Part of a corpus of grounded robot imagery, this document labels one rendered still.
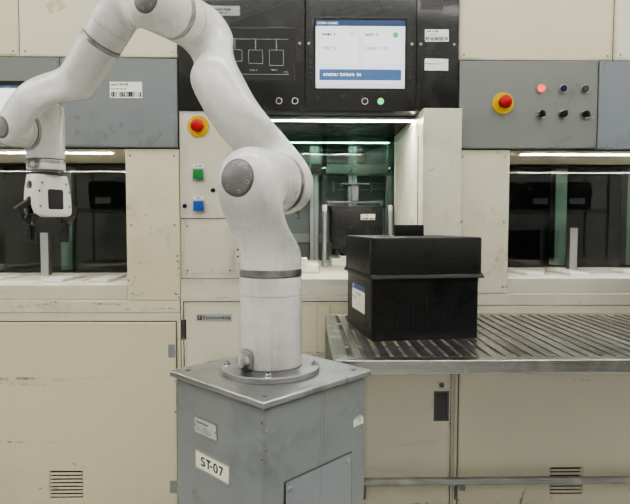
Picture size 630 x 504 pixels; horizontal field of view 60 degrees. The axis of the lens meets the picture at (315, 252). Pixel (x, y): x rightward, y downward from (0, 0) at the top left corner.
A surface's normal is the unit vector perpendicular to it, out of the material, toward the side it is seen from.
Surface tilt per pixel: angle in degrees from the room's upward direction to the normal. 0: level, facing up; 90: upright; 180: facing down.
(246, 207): 125
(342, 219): 90
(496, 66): 90
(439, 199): 90
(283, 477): 90
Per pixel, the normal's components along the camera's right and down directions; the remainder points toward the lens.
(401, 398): 0.02, 0.05
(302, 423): 0.72, 0.04
